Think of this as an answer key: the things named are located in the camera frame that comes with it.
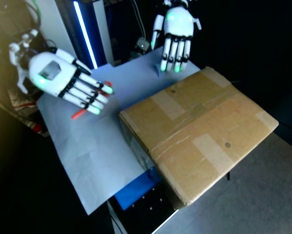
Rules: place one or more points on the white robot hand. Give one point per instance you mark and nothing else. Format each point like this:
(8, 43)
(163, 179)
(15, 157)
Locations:
(178, 22)
(50, 80)

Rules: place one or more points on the red white patterned cloth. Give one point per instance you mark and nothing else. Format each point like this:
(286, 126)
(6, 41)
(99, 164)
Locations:
(26, 107)

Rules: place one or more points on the small grey electronic module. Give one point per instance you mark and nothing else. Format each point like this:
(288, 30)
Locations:
(142, 44)

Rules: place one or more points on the pillar with blue light strip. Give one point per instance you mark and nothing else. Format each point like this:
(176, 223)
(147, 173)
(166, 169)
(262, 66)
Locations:
(86, 31)

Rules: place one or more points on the white upright panel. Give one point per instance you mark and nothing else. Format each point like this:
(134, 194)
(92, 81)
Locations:
(104, 29)

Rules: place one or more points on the white table cover sheet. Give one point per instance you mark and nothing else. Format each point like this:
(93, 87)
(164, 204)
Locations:
(92, 146)

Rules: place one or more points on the brown cardboard box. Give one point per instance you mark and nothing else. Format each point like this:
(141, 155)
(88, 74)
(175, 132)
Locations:
(199, 131)

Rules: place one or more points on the blue board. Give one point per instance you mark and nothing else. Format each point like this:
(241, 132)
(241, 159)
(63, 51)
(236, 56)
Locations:
(133, 190)

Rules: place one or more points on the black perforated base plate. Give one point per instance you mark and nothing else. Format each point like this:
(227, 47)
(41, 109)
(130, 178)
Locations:
(148, 209)

